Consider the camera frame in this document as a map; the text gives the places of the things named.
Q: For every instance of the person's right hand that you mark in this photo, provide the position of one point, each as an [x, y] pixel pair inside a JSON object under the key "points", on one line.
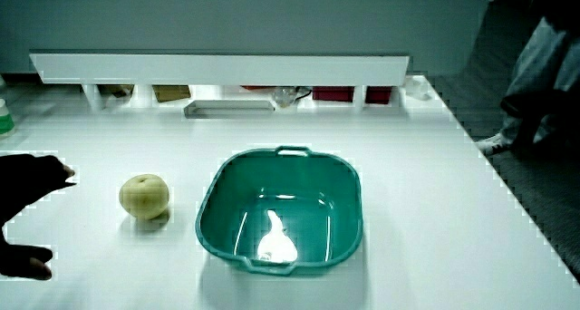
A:
{"points": [[25, 178]]}

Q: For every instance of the yellow pear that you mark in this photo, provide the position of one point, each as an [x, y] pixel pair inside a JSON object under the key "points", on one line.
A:
{"points": [[144, 196]]}

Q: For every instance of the white desk shelf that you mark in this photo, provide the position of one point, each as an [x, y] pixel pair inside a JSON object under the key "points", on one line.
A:
{"points": [[217, 70]]}

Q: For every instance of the white desk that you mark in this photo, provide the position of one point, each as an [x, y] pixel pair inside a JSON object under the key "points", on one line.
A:
{"points": [[430, 210]]}

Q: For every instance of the green label bottle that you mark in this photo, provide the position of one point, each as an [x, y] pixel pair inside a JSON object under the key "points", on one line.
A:
{"points": [[5, 119]]}

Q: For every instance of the brown paper packet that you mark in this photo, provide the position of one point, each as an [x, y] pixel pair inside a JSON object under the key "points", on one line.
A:
{"points": [[115, 91]]}

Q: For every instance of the brown cardboard box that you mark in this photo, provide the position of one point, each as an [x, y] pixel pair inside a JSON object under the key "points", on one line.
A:
{"points": [[171, 93]]}

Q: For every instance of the white rectangular tray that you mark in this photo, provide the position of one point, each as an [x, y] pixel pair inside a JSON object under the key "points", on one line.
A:
{"points": [[190, 111]]}

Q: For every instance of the grey partition panel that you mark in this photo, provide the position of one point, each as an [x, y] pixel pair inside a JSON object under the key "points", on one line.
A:
{"points": [[226, 20]]}

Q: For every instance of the green plastic basin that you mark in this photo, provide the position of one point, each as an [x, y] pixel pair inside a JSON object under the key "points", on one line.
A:
{"points": [[290, 183]]}

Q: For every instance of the clear glass jar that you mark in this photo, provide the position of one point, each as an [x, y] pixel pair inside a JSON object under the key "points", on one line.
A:
{"points": [[284, 97]]}

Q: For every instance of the large red box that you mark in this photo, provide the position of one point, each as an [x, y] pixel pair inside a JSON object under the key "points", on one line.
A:
{"points": [[333, 93]]}

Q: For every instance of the small red box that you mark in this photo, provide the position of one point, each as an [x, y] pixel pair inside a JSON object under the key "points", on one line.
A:
{"points": [[378, 94]]}

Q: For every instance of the clear plastic cup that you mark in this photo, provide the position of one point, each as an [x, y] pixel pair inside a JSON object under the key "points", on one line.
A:
{"points": [[417, 89]]}

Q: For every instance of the black stool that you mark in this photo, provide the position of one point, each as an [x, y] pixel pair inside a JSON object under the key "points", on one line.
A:
{"points": [[530, 106]]}

